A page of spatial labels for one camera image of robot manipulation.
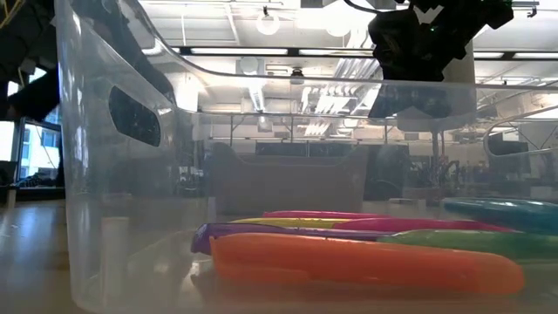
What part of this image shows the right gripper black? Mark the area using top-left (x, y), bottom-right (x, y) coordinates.
top-left (368, 7), bottom-right (468, 119)

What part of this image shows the pink highlighter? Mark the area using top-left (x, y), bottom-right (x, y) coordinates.
top-left (262, 209), bottom-right (393, 220)
top-left (333, 217), bottom-right (515, 234)

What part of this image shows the teal highlighter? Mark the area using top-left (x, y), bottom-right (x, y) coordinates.
top-left (442, 196), bottom-right (558, 236)

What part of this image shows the green highlighter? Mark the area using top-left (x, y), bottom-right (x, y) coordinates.
top-left (377, 229), bottom-right (558, 263)

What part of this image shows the yellow highlighter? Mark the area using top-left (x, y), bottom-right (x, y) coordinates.
top-left (228, 216), bottom-right (363, 230)

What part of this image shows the orange highlighter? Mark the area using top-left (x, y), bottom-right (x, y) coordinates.
top-left (209, 232), bottom-right (526, 297)

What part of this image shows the purple highlighter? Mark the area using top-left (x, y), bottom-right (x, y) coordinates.
top-left (190, 222), bottom-right (393, 256)

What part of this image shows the round ceiling light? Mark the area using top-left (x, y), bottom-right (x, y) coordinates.
top-left (255, 10), bottom-right (282, 37)

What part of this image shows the clear plastic bin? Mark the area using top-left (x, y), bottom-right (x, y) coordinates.
top-left (54, 0), bottom-right (558, 314)

